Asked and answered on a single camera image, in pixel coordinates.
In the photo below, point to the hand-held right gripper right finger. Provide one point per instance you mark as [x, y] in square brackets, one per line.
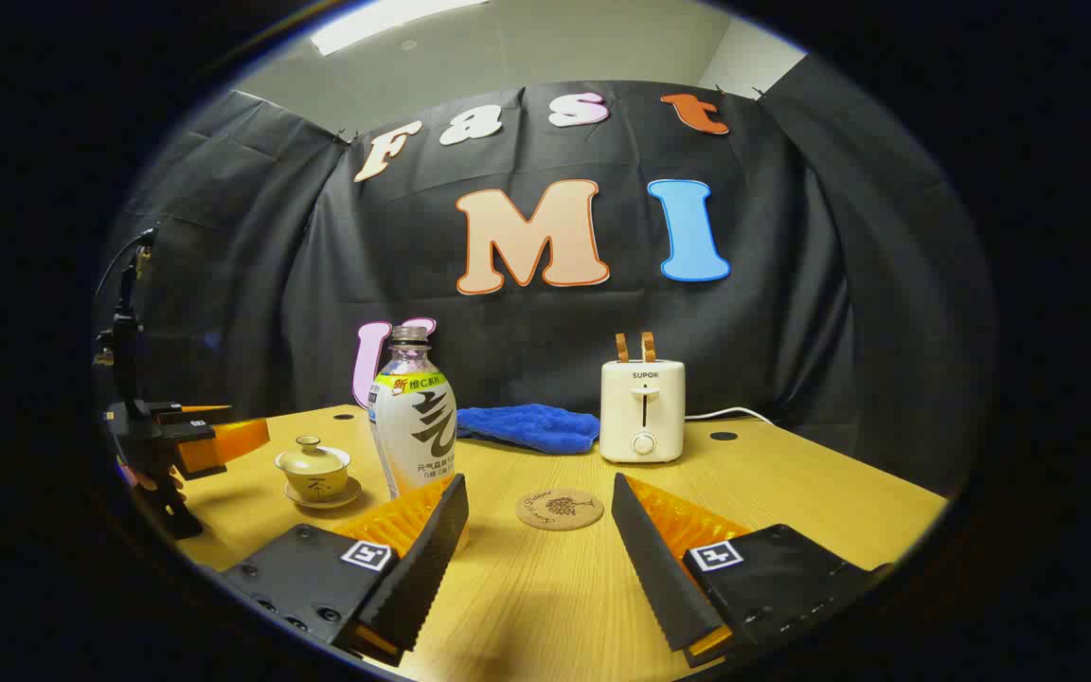
[654, 568]

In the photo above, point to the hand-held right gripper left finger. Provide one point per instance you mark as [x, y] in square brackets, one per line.
[422, 559]

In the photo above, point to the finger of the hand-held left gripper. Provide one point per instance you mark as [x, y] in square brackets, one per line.
[223, 443]
[190, 413]

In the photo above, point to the yellow teacup lid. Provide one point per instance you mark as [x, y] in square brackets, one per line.
[312, 457]

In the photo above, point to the round cork coaster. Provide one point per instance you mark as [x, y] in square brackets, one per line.
[560, 509]

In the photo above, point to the clear labelled water bottle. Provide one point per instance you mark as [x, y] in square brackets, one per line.
[413, 417]

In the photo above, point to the white toaster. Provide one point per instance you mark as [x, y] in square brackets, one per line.
[642, 407]

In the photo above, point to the blue towel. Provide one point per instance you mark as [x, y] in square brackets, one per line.
[527, 426]

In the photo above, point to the toast slice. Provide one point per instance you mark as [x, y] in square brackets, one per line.
[621, 347]
[648, 346]

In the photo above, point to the black backdrop cloth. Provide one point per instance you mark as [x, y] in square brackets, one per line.
[792, 332]

